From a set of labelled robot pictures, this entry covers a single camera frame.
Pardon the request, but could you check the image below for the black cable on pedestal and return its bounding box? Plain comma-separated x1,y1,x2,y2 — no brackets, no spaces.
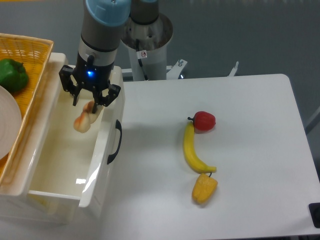
135,39,150,81

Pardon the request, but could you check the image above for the black object at table edge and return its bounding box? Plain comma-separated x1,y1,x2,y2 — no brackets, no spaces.
308,202,320,229

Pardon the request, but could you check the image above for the yellow bell pepper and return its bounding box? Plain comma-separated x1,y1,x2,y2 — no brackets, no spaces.
191,173,218,205

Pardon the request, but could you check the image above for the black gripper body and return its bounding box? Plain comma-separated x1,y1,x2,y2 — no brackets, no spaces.
58,54,121,107

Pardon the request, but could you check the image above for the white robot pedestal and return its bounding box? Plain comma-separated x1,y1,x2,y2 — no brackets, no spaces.
121,13,188,81

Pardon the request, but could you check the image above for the red bell pepper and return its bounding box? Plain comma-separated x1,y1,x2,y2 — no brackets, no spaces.
187,111,216,132

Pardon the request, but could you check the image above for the round bread roll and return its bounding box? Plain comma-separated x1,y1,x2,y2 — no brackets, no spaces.
73,100,103,133

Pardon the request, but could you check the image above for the yellow banana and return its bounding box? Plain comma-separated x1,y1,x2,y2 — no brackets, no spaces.
182,122,217,174

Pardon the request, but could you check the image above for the white plate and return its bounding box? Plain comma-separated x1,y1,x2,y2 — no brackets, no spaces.
0,86,22,159

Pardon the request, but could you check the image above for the black drawer handle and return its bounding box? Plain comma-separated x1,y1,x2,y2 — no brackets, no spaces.
107,119,123,165

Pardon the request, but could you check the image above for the yellow woven basket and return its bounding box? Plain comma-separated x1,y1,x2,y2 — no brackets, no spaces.
0,33,54,182

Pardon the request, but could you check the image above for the green bell pepper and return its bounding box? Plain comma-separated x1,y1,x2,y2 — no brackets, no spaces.
0,58,29,93

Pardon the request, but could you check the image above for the open white upper drawer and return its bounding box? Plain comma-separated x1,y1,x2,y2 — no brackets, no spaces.
27,64,126,219

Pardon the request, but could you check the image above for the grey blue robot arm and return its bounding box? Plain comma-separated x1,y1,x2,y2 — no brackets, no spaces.
59,0,159,114

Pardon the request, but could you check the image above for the white drawer cabinet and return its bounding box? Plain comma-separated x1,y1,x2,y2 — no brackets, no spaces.
0,53,75,224

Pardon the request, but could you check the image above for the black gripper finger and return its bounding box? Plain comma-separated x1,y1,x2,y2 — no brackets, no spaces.
91,92,100,114
72,88,81,106

